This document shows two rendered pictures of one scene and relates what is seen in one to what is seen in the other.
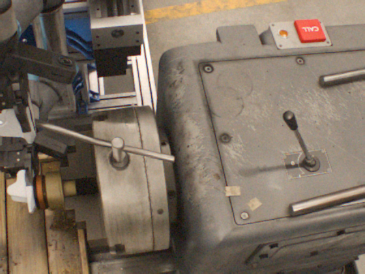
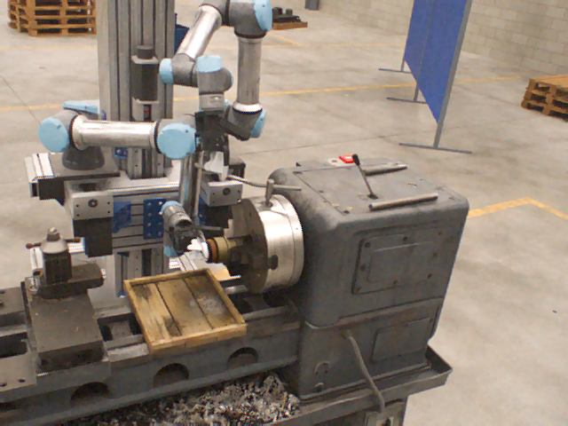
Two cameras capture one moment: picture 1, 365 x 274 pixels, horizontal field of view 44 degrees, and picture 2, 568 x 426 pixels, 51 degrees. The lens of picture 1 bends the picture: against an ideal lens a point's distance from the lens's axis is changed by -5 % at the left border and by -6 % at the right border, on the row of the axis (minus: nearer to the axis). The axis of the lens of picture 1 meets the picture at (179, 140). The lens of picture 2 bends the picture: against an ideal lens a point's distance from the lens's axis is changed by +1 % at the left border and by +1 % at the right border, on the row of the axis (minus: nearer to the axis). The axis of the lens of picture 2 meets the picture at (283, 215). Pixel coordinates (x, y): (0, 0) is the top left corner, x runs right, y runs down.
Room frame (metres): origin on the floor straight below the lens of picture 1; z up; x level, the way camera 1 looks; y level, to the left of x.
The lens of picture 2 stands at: (-1.29, 0.37, 2.02)
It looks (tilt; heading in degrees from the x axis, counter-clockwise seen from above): 26 degrees down; 349
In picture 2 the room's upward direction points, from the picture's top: 7 degrees clockwise
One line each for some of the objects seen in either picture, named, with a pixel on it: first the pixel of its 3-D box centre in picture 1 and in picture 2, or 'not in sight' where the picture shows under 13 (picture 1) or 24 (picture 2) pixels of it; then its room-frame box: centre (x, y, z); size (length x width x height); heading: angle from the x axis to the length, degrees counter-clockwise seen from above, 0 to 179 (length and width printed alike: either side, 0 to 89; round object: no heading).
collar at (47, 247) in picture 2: not in sight; (53, 242); (0.26, 0.73, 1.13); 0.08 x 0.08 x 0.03
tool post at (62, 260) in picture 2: not in sight; (57, 263); (0.26, 0.72, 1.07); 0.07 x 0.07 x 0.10; 18
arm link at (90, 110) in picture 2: not in sight; (80, 120); (0.82, 0.74, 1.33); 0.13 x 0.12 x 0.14; 162
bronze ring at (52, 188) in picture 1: (57, 190); (219, 249); (0.34, 0.25, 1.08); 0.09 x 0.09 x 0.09; 18
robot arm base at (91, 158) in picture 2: not in sight; (82, 150); (0.82, 0.73, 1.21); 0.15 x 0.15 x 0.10
